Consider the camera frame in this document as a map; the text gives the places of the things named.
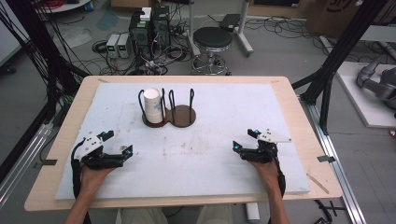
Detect brown cardboard box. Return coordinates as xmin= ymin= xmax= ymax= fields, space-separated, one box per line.
xmin=306 ymin=0 xmax=396 ymax=38

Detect white round table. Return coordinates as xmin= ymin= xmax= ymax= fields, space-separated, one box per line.
xmin=35 ymin=0 xmax=92 ymax=14

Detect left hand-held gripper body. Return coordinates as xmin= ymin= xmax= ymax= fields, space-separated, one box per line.
xmin=75 ymin=132 xmax=125 ymax=171

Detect small white box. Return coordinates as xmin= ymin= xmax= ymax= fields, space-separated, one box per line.
xmin=139 ymin=7 xmax=152 ymax=22

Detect person's right hand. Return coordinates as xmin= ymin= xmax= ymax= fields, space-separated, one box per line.
xmin=248 ymin=160 xmax=281 ymax=194

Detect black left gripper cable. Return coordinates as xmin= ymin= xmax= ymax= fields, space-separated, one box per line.
xmin=70 ymin=138 xmax=92 ymax=224

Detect flat black device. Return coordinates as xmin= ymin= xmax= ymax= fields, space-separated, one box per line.
xmin=219 ymin=13 xmax=241 ymax=32

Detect black computer tower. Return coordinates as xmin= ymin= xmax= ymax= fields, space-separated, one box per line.
xmin=151 ymin=5 xmax=172 ymax=50
xmin=129 ymin=10 xmax=153 ymax=58

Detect white metal stand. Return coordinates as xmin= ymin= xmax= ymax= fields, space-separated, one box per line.
xmin=186 ymin=0 xmax=255 ymax=58

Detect black round stool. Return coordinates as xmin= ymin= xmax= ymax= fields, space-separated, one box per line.
xmin=191 ymin=26 xmax=233 ymax=77

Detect thin wooden stick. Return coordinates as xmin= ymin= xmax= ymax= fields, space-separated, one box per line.
xmin=306 ymin=173 xmax=330 ymax=195

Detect aluminium rail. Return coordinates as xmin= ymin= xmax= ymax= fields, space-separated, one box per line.
xmin=0 ymin=122 xmax=54 ymax=208
xmin=300 ymin=96 xmax=368 ymax=224

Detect brown cup holder with wire loops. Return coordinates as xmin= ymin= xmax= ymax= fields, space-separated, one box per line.
xmin=137 ymin=88 xmax=197 ymax=129

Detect tangle of black floor cables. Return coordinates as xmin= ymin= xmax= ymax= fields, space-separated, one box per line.
xmin=92 ymin=36 xmax=191 ymax=77

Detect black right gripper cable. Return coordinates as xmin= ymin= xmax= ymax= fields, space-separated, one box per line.
xmin=273 ymin=155 xmax=287 ymax=200

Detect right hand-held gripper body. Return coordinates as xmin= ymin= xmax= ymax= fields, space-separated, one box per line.
xmin=240 ymin=128 xmax=293 ymax=164

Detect person's left hand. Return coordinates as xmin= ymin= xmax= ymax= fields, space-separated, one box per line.
xmin=79 ymin=163 xmax=116 ymax=197

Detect black metal frame post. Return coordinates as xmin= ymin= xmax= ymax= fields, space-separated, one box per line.
xmin=7 ymin=0 xmax=80 ymax=104
xmin=292 ymin=0 xmax=379 ymax=134

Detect white foam mat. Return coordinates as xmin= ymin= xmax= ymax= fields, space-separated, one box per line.
xmin=54 ymin=81 xmax=312 ymax=201

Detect grey bench power supply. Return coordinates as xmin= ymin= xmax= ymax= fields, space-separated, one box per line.
xmin=106 ymin=33 xmax=120 ymax=59
xmin=117 ymin=33 xmax=134 ymax=59

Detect white floor board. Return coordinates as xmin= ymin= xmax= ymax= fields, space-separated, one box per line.
xmin=335 ymin=61 xmax=396 ymax=129

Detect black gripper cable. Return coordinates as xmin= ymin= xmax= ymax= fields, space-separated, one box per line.
xmin=70 ymin=138 xmax=92 ymax=224
xmin=273 ymin=155 xmax=287 ymax=200

